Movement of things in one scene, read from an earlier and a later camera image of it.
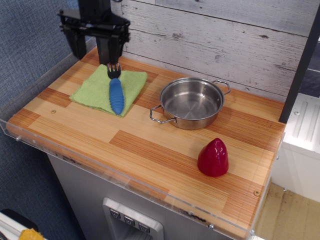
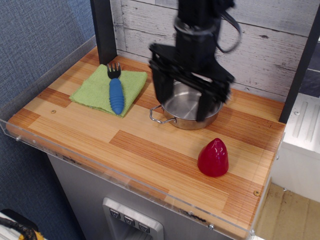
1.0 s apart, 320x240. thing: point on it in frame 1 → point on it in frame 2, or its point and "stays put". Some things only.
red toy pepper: (212, 158) stays put
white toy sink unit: (296, 167) stays put
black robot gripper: (95, 18) → (194, 57)
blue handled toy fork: (116, 88) stays put
